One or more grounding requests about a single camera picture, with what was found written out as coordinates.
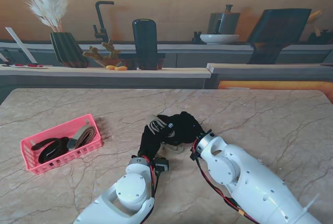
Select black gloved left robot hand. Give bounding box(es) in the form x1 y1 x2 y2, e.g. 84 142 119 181
137 123 175 159

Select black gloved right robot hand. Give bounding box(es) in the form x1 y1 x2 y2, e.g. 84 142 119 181
157 111 206 147

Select olive canvas belt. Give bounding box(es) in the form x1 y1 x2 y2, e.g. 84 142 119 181
147 114 186 156

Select beige woven belt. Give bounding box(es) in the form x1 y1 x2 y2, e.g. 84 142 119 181
67 127 97 149

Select pink plastic storage basket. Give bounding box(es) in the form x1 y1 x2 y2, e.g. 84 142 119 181
20 114 104 176

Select dark brown woven belt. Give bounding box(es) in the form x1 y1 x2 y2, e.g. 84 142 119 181
31 137 71 164

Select grey kitchen counter wood top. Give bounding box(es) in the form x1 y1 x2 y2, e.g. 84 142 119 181
0 41 333 104

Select dark low tray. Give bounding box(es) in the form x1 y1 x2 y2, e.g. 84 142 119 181
118 52 167 70

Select tall black cylinder container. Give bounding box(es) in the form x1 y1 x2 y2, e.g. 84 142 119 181
132 19 159 71

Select cactus plant in bowl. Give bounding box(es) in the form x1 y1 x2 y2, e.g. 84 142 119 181
82 38 123 68

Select white ceramic bowl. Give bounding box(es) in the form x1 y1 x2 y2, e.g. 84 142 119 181
199 34 240 45

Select grey ceramic jug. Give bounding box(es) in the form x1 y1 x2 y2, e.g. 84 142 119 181
208 4 241 35

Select dark ribbed vase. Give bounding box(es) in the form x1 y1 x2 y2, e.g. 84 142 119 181
49 32 88 68

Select black kitchen faucet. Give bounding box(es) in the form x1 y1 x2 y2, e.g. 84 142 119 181
93 1 115 43

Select dark tilted panel stand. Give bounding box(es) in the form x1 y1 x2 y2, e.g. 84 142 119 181
246 8 312 65

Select plate with red food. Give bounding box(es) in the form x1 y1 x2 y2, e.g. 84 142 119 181
9 63 49 70

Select white leaning board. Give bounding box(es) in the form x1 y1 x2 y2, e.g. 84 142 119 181
5 27 39 64

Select white pampas grass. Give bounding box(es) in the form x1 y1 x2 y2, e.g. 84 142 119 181
0 0 71 33

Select yellow wooden spatula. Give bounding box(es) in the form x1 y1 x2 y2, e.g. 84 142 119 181
308 9 325 36

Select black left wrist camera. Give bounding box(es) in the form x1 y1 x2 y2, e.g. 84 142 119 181
153 157 170 174

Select red black left arm cable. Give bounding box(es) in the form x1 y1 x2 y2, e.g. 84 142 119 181
144 156 160 201

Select red black arm cable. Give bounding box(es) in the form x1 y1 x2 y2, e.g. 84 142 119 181
144 156 160 201
193 140 257 222

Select red black right arm cable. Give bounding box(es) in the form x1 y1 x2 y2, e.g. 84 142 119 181
193 140 257 222

